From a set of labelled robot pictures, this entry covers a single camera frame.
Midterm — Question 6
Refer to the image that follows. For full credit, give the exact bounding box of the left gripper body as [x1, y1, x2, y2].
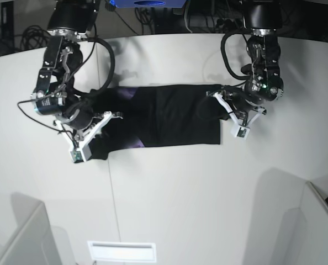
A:
[206, 89, 267, 128]

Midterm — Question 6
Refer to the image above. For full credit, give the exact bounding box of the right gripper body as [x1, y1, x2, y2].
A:
[55, 107, 123, 151]

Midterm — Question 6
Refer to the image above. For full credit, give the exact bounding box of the black T-shirt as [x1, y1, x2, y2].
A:
[89, 84, 226, 160]

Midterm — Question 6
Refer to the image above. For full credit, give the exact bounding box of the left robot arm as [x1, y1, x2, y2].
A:
[210, 1, 284, 126]

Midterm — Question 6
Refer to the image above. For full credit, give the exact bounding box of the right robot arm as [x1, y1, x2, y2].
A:
[27, 1, 115, 150]

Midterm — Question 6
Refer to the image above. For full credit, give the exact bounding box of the grey left partition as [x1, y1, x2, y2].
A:
[0, 192, 76, 264]

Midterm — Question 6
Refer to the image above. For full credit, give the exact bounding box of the grey partition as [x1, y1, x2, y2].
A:
[275, 182, 328, 264]
[0, 192, 76, 264]

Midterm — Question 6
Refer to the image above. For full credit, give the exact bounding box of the blue box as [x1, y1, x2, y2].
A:
[109, 0, 186, 8]

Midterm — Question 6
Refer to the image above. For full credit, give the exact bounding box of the white slotted tray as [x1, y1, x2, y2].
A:
[87, 241, 157, 263]

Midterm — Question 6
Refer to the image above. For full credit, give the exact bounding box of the grey right partition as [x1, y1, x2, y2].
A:
[275, 182, 328, 264]

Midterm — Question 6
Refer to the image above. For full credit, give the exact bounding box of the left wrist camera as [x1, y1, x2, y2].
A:
[230, 124, 250, 140]

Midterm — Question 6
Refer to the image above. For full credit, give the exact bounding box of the coiled black cable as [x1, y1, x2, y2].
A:
[19, 25, 53, 51]

